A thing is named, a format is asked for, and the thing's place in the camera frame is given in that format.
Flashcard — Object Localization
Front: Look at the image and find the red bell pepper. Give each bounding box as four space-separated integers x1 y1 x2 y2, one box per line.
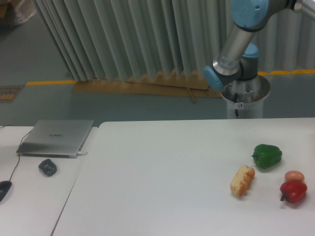
280 179 308 204

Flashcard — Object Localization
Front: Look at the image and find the black mouse cable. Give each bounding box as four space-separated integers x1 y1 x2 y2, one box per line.
0 125 32 182

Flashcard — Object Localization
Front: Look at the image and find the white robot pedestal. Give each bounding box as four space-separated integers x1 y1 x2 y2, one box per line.
220 75 271 119

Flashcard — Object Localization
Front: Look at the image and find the bread roll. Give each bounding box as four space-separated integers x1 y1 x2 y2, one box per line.
230 165 255 197

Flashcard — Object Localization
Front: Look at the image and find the brown egg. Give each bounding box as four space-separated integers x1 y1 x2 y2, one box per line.
284 171 305 181

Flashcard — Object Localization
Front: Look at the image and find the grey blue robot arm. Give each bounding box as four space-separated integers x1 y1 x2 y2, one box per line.
204 0 315 89

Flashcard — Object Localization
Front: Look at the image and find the green bell pepper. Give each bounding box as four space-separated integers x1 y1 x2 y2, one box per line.
252 144 283 169

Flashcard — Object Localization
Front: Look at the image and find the black computer mouse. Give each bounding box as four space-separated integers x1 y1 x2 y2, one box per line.
0 180 12 202

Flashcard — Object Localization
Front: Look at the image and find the silver laptop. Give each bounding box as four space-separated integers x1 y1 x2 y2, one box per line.
16 119 94 158

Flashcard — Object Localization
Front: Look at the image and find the grey pleated curtain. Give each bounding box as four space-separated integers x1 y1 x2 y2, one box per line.
34 0 315 81

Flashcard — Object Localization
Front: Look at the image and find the brown cardboard sheet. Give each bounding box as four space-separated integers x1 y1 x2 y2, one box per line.
72 70 221 103

